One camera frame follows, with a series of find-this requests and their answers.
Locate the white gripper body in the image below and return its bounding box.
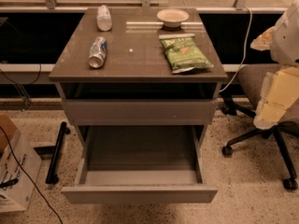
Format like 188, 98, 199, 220
270, 0, 299, 66

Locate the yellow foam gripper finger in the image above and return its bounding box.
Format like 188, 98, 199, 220
250, 27, 274, 51
253, 66, 299, 130

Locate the silver redbull can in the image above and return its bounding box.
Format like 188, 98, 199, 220
89, 36, 107, 68

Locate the grey drawer cabinet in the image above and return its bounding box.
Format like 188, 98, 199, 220
50, 8, 226, 143

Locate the open grey middle drawer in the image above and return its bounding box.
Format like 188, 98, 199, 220
62, 125, 217, 204

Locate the closed grey top drawer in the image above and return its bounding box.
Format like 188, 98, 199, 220
62, 99, 217, 126

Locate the grey office chair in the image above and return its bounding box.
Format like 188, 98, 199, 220
221, 64, 299, 190

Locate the green chip bag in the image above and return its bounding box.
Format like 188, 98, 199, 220
159, 34, 213, 74

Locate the white ceramic bowl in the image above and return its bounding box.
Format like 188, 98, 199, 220
157, 9, 189, 28

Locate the clear plastic water bottle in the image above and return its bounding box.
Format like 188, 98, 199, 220
96, 5, 112, 32

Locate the black metal bar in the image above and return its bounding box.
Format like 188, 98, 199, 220
45, 121, 70, 184

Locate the brown cardboard box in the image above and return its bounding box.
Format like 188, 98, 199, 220
0, 115, 17, 153

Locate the white cardboard box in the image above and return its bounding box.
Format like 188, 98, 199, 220
0, 131, 42, 213

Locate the white hanging cable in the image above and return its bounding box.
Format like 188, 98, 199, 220
219, 7, 253, 94

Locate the black wall cable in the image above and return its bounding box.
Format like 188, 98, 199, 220
0, 63, 43, 111

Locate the black floor cable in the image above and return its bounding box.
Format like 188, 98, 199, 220
0, 125, 64, 224

